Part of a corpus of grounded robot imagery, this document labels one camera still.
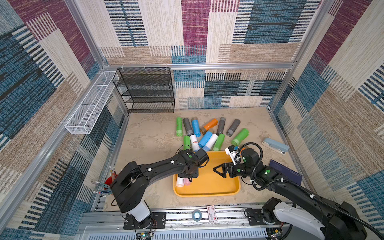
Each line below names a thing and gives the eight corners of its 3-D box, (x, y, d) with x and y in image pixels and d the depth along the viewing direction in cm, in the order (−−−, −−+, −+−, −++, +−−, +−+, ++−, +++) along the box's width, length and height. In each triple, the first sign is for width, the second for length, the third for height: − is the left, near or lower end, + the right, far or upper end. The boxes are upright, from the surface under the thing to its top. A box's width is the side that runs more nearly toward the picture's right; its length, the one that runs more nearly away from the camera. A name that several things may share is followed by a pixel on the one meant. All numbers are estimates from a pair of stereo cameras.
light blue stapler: (260, 146, 102) (263, 141, 98) (263, 138, 106) (266, 133, 102) (284, 156, 97) (288, 151, 93) (286, 147, 101) (290, 142, 97)
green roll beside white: (212, 150, 99) (212, 147, 97) (219, 134, 107) (219, 132, 105) (219, 152, 98) (219, 150, 96) (225, 137, 106) (226, 134, 104)
